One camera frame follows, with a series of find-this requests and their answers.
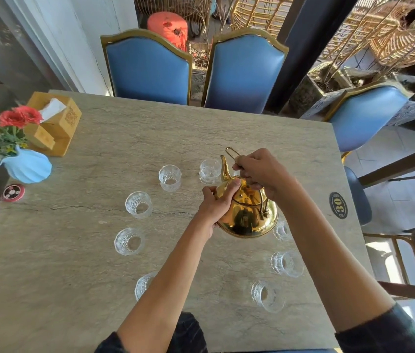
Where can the person's left hand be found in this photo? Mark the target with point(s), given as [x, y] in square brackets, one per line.
[213, 207]

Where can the person's right hand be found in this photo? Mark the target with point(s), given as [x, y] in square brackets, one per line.
[266, 170]

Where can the person's left thumb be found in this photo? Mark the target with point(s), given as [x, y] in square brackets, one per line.
[232, 188]

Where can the gold metal teapot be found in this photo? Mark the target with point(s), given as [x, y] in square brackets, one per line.
[246, 216]

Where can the person's left forearm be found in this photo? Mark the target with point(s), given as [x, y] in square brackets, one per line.
[170, 283]

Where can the person's right forearm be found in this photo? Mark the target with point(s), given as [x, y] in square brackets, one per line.
[328, 253]

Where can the round black table sticker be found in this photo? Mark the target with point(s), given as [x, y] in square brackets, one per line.
[338, 205]

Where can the dark blue stool seat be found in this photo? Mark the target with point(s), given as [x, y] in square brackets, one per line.
[358, 196]

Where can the stone planter with dry twigs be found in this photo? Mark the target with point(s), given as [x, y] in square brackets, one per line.
[321, 88]

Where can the black pillar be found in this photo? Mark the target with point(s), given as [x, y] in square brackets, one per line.
[310, 44]

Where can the orange stool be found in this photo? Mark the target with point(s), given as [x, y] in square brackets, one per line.
[167, 27]

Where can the light rattan chair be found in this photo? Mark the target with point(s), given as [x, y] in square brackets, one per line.
[262, 12]

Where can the wooden tissue box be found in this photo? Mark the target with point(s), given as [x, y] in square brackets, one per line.
[58, 134]

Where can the dark wicker chair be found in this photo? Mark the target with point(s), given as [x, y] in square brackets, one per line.
[172, 5]

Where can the white tissue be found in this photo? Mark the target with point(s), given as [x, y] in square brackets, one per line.
[51, 109]

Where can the light blue ribbed vase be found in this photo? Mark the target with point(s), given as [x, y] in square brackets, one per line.
[29, 167]

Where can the person's dark clothing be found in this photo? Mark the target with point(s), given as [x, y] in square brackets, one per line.
[384, 334]

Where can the round red black call button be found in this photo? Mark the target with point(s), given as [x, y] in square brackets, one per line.
[13, 192]

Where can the pile of rattan chairs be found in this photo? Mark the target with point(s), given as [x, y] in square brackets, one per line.
[395, 33]

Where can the red flower bouquet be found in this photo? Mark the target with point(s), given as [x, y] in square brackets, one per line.
[12, 119]

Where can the blue chair with gold frame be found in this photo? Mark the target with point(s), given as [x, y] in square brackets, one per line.
[242, 71]
[367, 115]
[146, 69]

